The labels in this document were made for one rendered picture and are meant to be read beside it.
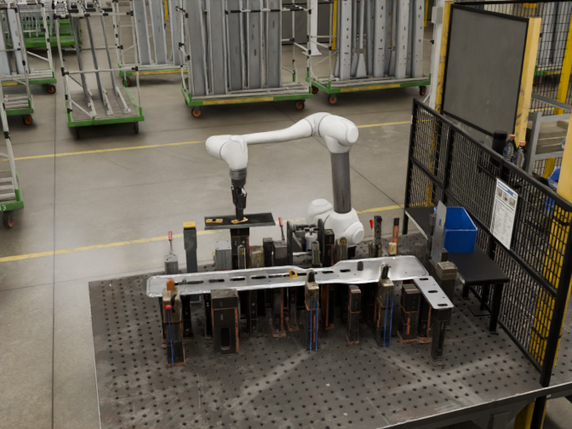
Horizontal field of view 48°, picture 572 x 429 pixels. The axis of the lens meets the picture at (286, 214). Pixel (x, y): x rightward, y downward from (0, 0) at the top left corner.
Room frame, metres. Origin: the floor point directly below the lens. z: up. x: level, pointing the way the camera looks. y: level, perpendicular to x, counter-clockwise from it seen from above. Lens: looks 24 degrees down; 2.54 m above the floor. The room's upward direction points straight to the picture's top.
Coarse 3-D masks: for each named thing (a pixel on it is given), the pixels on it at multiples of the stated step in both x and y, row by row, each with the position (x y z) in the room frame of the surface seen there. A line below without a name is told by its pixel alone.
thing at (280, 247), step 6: (276, 240) 3.00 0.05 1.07; (282, 240) 3.00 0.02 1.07; (276, 246) 2.93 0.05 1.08; (282, 246) 2.93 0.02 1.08; (276, 252) 2.92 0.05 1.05; (282, 252) 2.92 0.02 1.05; (276, 258) 2.92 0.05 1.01; (282, 258) 2.92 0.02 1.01; (276, 264) 2.92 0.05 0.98; (282, 264) 2.92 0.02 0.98; (282, 276) 2.93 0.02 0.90
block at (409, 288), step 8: (408, 288) 2.68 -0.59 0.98; (416, 288) 2.68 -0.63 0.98; (408, 296) 2.62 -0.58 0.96; (416, 296) 2.63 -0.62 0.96; (400, 304) 2.70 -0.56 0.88; (408, 304) 2.62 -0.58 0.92; (416, 304) 2.63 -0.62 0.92; (408, 312) 2.63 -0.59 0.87; (416, 312) 2.64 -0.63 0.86; (400, 320) 2.68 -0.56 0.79; (408, 320) 2.64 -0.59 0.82; (400, 328) 2.68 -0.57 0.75; (408, 328) 2.63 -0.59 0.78; (400, 336) 2.66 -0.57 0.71; (408, 336) 2.63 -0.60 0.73
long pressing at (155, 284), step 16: (400, 256) 2.96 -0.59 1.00; (208, 272) 2.79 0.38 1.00; (224, 272) 2.79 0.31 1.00; (240, 272) 2.79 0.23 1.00; (256, 272) 2.79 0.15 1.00; (272, 272) 2.79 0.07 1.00; (288, 272) 2.79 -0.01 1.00; (304, 272) 2.80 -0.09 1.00; (320, 272) 2.79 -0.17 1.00; (336, 272) 2.79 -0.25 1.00; (352, 272) 2.79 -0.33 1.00; (368, 272) 2.79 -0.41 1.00; (400, 272) 2.79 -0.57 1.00; (416, 272) 2.79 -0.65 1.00; (160, 288) 2.64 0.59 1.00; (192, 288) 2.64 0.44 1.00; (208, 288) 2.64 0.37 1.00; (224, 288) 2.64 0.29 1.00; (240, 288) 2.65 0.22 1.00; (256, 288) 2.65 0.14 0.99; (272, 288) 2.66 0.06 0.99
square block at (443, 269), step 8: (440, 264) 2.77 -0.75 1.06; (448, 264) 2.77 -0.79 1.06; (440, 272) 2.74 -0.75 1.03; (448, 272) 2.72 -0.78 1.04; (456, 272) 2.73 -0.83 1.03; (440, 280) 2.74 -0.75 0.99; (448, 280) 2.73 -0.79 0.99; (448, 288) 2.73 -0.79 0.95; (448, 296) 2.73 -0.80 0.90; (432, 312) 2.78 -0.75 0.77; (432, 320) 2.77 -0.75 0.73; (448, 320) 2.73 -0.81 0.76; (448, 328) 2.73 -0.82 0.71
